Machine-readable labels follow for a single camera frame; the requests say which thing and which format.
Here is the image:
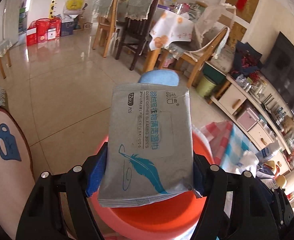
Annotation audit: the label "green waste bin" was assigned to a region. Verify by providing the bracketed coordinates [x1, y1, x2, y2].
[196, 75, 217, 98]

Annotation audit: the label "pink plastic bucket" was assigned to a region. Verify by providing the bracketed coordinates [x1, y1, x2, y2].
[90, 129, 215, 240]

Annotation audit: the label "cream cushion blue cup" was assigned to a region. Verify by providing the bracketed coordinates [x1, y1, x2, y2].
[0, 108, 35, 239]

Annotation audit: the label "red gift boxes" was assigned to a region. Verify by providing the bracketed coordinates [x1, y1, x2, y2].
[26, 17, 61, 46]

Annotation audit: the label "dining table orange cloth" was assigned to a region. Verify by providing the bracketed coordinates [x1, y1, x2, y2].
[143, 7, 195, 73]

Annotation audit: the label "black television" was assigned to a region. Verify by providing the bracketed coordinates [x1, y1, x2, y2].
[261, 32, 294, 115]

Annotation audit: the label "dark wooden chair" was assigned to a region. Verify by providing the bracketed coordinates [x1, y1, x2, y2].
[115, 0, 159, 71]

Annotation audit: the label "white milk carton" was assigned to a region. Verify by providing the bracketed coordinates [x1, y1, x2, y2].
[255, 141, 281, 164]

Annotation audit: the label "yellow pear right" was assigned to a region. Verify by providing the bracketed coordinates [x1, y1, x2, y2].
[275, 175, 287, 189]

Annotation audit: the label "blue cushioned stool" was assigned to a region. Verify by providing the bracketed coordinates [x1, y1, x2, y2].
[138, 69, 179, 86]

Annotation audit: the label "light wooden chair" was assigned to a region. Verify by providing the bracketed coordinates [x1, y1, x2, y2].
[92, 0, 118, 58]

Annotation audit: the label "wooden chair with cover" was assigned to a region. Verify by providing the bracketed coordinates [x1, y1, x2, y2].
[168, 3, 237, 88]

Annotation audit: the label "checkered blue tablecloth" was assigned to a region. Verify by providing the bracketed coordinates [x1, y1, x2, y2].
[200, 121, 258, 177]

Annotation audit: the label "pink storage box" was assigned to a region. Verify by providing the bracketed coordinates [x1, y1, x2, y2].
[237, 108, 259, 131]

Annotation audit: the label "yellow pear left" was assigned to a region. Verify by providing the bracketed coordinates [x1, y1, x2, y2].
[263, 160, 277, 174]

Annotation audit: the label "yellow pear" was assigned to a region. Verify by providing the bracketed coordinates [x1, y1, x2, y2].
[275, 175, 287, 189]
[263, 160, 277, 174]

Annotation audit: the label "white cleaning wipes pack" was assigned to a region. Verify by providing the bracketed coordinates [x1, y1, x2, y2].
[98, 83, 193, 207]

